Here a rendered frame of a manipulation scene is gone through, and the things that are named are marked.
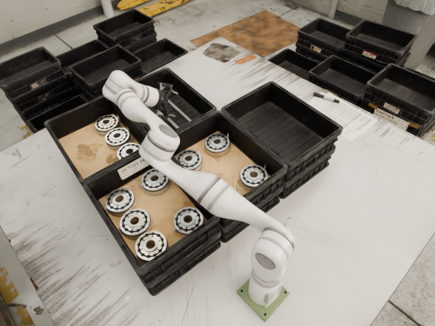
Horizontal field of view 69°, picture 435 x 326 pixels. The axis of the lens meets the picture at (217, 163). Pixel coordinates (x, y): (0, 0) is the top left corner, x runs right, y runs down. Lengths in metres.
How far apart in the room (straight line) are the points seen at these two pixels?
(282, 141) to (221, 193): 0.57
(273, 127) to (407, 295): 1.21
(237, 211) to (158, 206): 0.40
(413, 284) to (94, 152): 1.78
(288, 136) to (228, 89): 0.56
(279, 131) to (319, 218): 0.39
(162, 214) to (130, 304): 0.31
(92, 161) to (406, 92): 1.90
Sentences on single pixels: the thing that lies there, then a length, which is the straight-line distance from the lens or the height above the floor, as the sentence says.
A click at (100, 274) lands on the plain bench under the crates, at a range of 1.25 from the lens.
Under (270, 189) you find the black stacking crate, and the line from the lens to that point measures 1.15.
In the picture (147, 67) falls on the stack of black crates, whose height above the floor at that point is 0.38.
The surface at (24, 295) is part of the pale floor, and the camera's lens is 2.19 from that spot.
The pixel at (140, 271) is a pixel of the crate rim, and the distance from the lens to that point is 0.95.
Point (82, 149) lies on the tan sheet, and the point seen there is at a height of 0.83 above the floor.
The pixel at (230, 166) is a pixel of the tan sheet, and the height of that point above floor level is 0.83.
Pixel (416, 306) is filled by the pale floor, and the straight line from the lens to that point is 2.09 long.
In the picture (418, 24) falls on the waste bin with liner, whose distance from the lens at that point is 3.22.
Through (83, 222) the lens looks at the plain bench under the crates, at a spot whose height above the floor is 0.70.
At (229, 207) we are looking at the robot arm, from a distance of 0.83.
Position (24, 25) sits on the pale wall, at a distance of 4.25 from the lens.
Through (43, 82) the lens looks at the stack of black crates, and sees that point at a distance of 2.55.
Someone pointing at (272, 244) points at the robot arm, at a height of 1.05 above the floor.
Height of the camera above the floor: 1.79
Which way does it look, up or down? 50 degrees down
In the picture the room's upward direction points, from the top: 3 degrees counter-clockwise
